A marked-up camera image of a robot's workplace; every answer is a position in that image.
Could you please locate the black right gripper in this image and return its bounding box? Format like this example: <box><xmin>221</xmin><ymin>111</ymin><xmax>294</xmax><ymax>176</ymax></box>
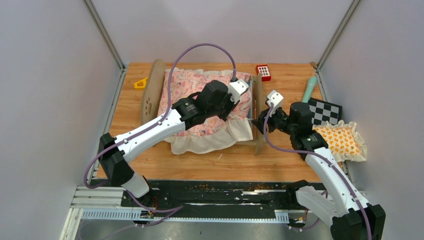
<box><xmin>251</xmin><ymin>103</ymin><xmax>296</xmax><ymax>136</ymax></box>

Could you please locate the pink unicorn drawstring bag blanket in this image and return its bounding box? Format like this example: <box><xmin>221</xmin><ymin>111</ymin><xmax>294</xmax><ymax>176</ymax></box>
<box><xmin>157</xmin><ymin>68</ymin><xmax>254</xmax><ymax>155</ymax></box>

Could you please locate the orange duck print pillow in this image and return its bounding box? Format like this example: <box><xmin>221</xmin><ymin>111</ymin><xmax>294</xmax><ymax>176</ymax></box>
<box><xmin>312</xmin><ymin>120</ymin><xmax>367</xmax><ymax>163</ymax></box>

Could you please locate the wooden striped pet bed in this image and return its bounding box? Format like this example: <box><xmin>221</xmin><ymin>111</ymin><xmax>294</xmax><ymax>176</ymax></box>
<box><xmin>141</xmin><ymin>59</ymin><xmax>264</xmax><ymax>156</ymax></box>

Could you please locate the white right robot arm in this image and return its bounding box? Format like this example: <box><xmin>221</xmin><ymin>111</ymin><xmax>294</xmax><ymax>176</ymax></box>
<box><xmin>252</xmin><ymin>100</ymin><xmax>386</xmax><ymax>240</ymax></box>

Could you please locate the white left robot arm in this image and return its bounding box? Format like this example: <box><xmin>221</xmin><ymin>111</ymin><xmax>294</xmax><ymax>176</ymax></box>
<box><xmin>97</xmin><ymin>80</ymin><xmax>249</xmax><ymax>207</ymax></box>

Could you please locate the black and silver chessboard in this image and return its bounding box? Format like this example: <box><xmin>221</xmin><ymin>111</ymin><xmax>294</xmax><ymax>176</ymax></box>
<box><xmin>308</xmin><ymin>98</ymin><xmax>343</xmax><ymax>125</ymax></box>

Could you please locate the mint green massager wand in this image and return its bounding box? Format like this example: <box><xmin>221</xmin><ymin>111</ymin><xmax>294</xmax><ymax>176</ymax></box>
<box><xmin>301</xmin><ymin>76</ymin><xmax>318</xmax><ymax>103</ymax></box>

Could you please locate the red white grid block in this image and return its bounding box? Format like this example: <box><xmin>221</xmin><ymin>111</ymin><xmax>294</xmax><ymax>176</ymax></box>
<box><xmin>255</xmin><ymin>64</ymin><xmax>272</xmax><ymax>82</ymax></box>

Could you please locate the yellow triangle toy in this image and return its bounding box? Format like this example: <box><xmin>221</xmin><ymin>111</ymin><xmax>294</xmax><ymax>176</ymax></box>
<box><xmin>133</xmin><ymin>77</ymin><xmax>149</xmax><ymax>90</ymax></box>

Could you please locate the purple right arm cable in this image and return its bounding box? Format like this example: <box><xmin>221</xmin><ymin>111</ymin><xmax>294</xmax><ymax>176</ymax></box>
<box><xmin>263</xmin><ymin>104</ymin><xmax>374</xmax><ymax>240</ymax></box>

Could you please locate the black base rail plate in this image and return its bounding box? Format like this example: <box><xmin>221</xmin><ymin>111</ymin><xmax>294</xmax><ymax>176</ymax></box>
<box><xmin>121</xmin><ymin>180</ymin><xmax>306</xmax><ymax>220</ymax></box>

